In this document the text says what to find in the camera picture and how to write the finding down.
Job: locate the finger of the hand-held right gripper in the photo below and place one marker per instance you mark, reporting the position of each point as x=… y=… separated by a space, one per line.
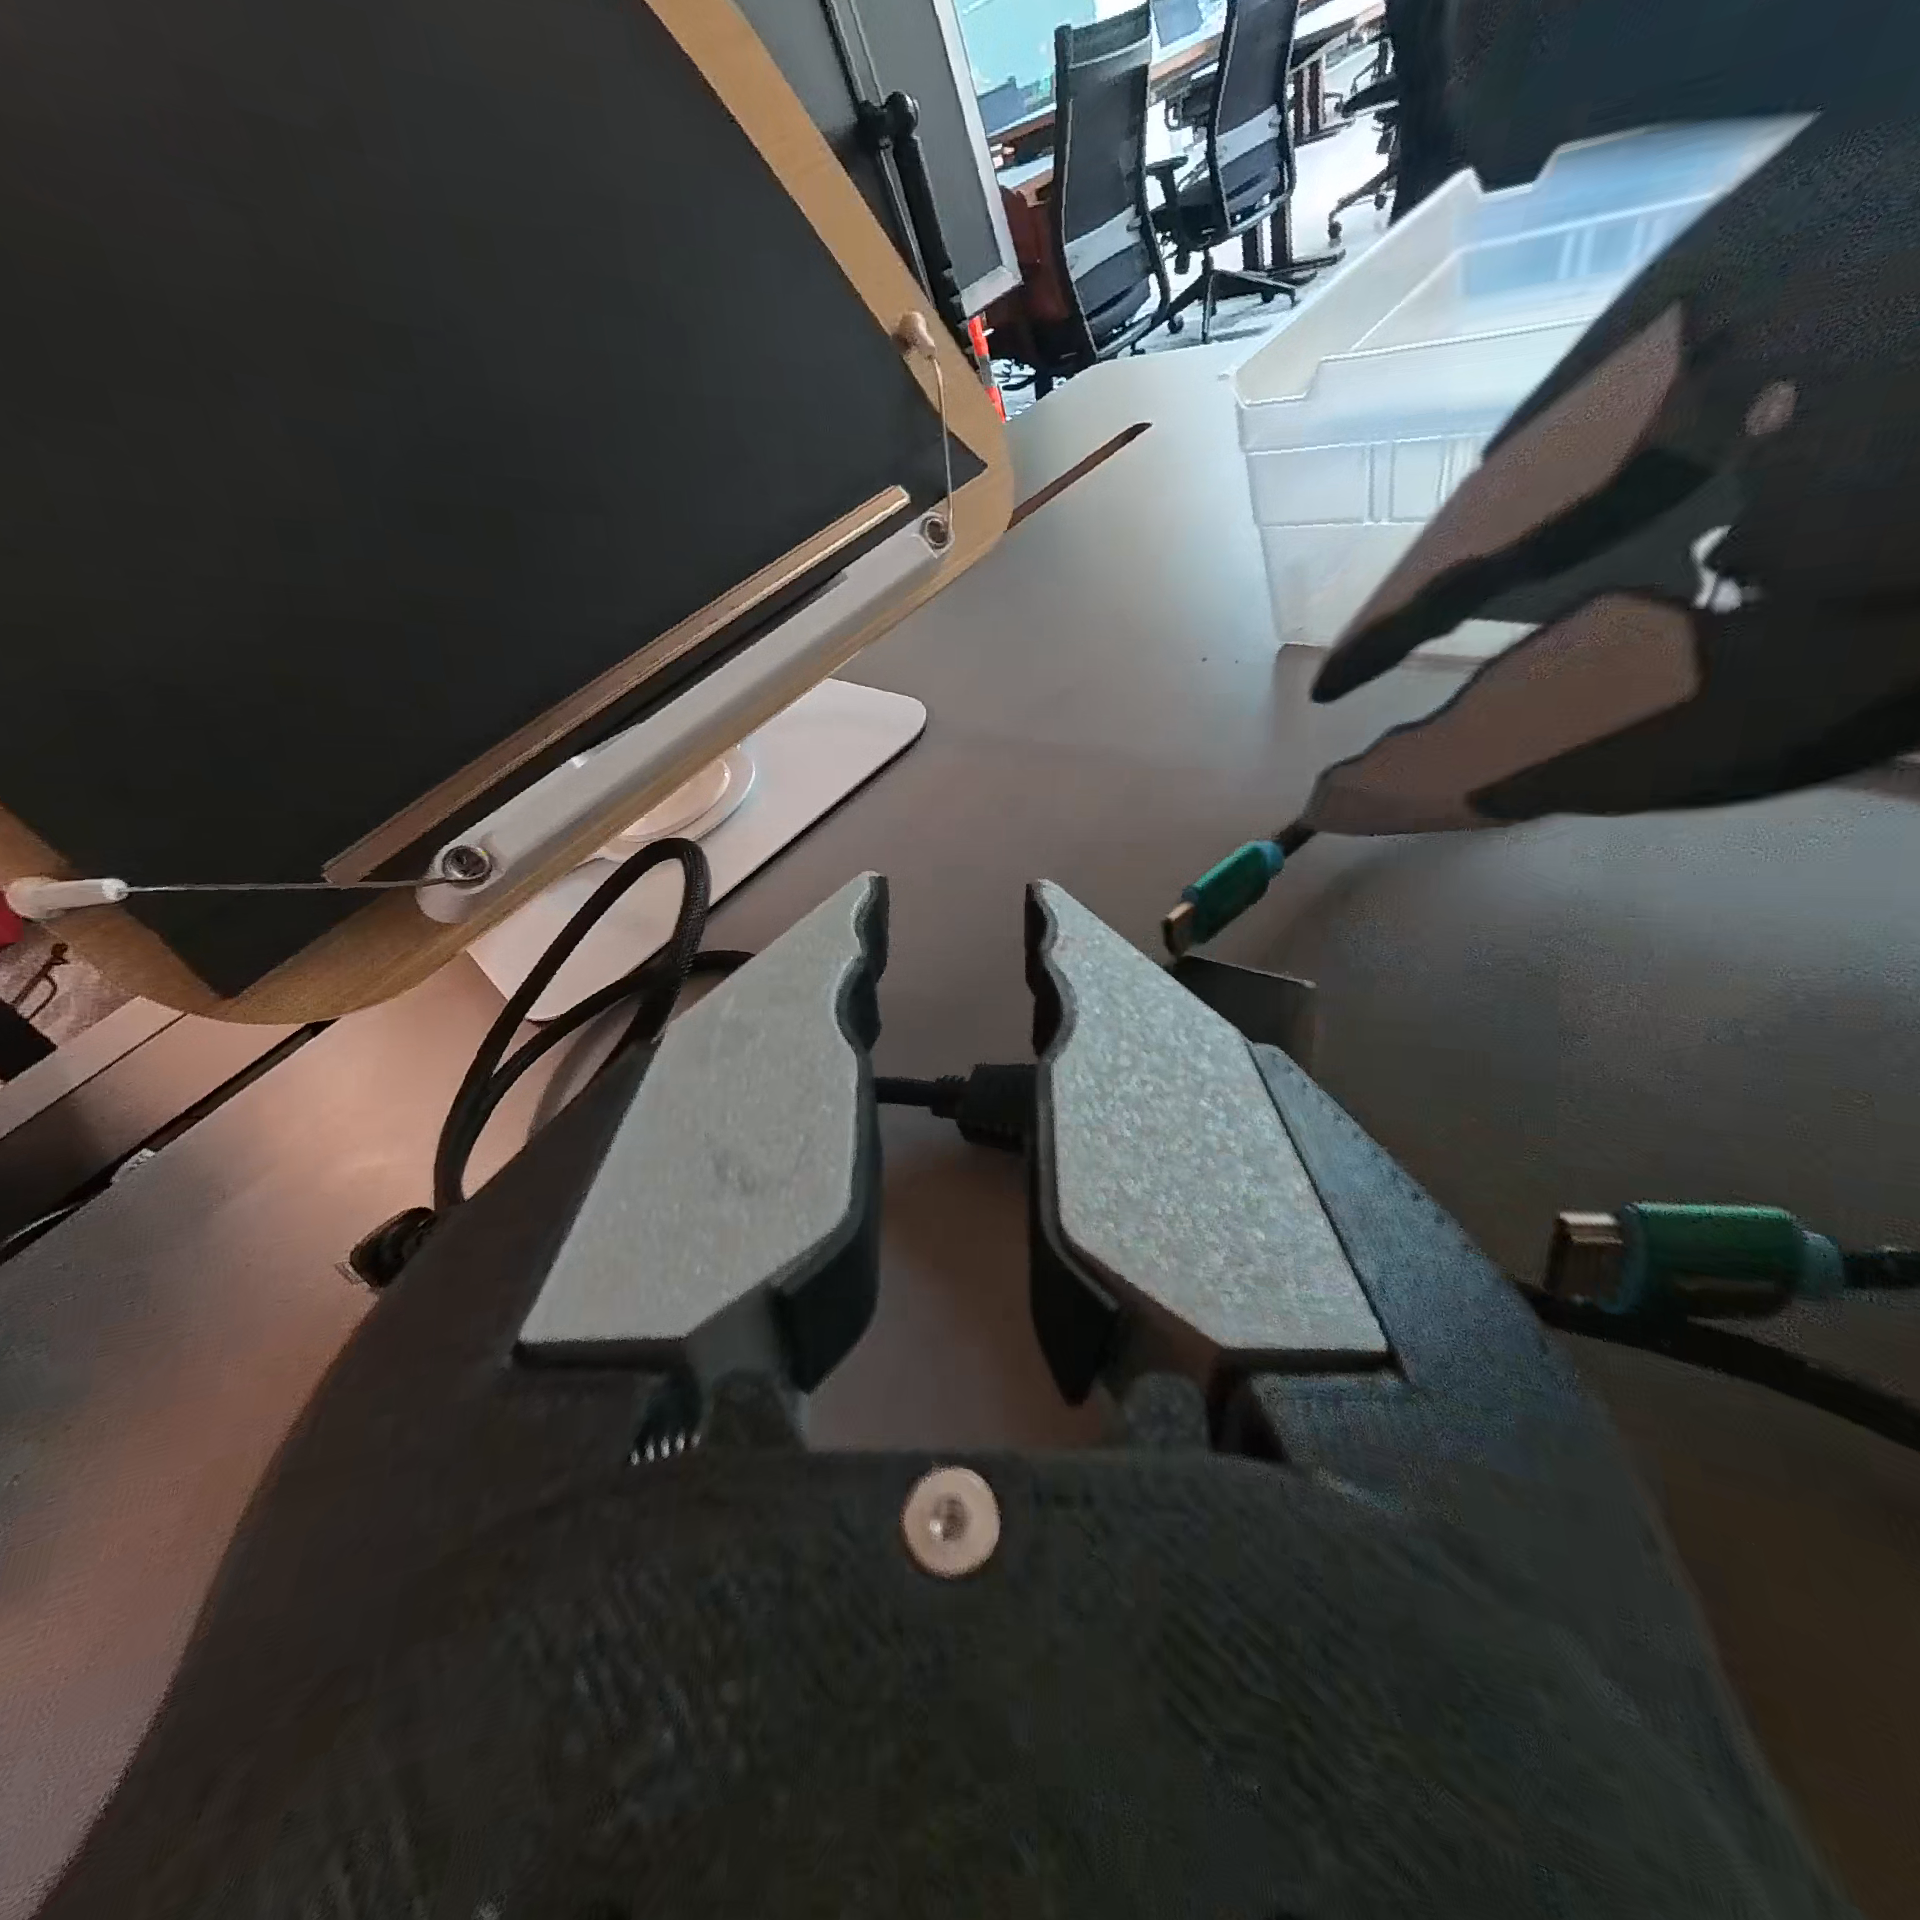
x=1559 y=704
x=1575 y=436

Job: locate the black monitor with wooden frame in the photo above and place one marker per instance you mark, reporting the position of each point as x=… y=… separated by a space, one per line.
x=375 y=375

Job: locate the black office chair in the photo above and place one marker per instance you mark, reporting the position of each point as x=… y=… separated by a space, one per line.
x=1253 y=136
x=1418 y=105
x=1096 y=182

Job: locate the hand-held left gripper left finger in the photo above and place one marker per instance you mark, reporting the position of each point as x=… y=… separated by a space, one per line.
x=704 y=1172

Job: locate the translucent plastic bin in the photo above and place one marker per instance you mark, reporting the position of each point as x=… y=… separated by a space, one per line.
x=1349 y=436

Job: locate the background computer monitor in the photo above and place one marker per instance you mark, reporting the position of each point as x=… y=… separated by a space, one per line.
x=984 y=182

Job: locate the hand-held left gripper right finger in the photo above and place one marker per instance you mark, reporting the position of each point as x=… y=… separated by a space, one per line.
x=1184 y=1185

